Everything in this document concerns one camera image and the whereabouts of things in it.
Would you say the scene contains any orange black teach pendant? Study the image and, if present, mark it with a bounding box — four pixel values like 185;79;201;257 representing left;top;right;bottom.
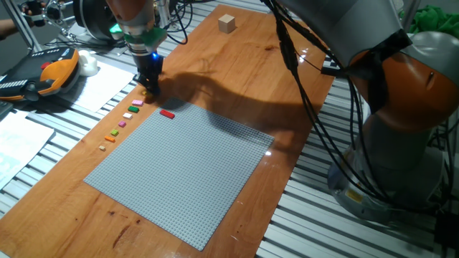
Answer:
0;46;80;102

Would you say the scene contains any black computer keyboard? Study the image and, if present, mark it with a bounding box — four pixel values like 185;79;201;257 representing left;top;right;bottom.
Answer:
0;101;14;118

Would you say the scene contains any green wrist adapter mount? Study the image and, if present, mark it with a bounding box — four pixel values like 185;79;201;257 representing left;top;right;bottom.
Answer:
109;23;169;49

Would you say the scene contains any green cloth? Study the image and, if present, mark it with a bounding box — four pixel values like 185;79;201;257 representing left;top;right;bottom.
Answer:
399;4;459;40

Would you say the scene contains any black white checkerboard card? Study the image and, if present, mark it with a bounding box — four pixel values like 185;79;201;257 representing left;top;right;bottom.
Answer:
321;53;346;78

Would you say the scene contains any white paper sheet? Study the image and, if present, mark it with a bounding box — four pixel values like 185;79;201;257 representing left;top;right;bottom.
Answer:
53;60;138;113
0;110;56;191

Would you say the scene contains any light wooden cube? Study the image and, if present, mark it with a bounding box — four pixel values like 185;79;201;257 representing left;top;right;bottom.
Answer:
218;14;237;34

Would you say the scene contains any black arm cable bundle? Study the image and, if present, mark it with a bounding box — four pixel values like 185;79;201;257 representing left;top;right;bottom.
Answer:
263;0;442;212

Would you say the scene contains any glossy wooden board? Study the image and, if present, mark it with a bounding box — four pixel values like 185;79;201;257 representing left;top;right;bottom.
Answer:
0;4;335;258

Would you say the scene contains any person forearm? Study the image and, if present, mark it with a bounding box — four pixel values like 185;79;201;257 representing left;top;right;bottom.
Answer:
0;18;26;39

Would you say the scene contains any grey Lego baseplate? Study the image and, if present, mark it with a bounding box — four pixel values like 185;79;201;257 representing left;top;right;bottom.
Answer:
83;98;275;252

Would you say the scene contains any grey metal tripod leg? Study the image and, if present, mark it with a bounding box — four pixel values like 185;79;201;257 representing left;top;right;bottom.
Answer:
44;0;77;41
1;0;42;54

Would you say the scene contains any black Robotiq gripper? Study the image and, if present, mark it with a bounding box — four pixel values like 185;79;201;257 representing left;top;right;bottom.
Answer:
133;53;164;97

